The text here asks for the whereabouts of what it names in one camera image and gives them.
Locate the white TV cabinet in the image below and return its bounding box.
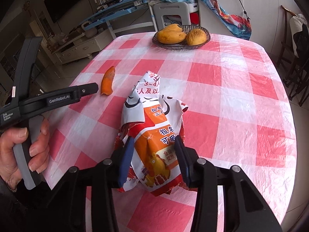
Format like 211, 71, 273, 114
52, 29, 113, 65

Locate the wooden chair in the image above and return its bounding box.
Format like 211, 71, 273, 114
276, 4, 299, 78

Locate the white plastic stool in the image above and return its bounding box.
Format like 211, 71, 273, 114
153, 2, 191, 30

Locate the white sack on chair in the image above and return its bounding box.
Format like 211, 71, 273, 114
289, 13, 308, 58

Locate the left yellow mango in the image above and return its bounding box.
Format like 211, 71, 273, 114
157, 30, 186, 44

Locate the dark fruit plate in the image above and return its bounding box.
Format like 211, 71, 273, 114
152, 24, 211, 50

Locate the blue white study desk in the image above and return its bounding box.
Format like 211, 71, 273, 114
81, 0, 158, 39

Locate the white wall cabinet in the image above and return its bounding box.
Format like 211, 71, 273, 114
197, 0, 300, 56

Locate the person's left hand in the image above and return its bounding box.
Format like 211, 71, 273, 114
1, 119, 50, 190

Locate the yellow mango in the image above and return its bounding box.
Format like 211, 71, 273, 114
186, 29, 207, 46
162, 24, 183, 32
157, 30, 186, 44

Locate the red orange snack bag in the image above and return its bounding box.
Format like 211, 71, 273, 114
116, 71, 188, 196

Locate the pink white checkered tablecloth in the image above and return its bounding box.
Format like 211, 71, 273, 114
44, 32, 297, 222

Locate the right yellow mango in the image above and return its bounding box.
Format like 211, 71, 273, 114
186, 29, 207, 46

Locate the colourful hanging bag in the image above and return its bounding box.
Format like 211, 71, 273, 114
201, 0, 252, 40

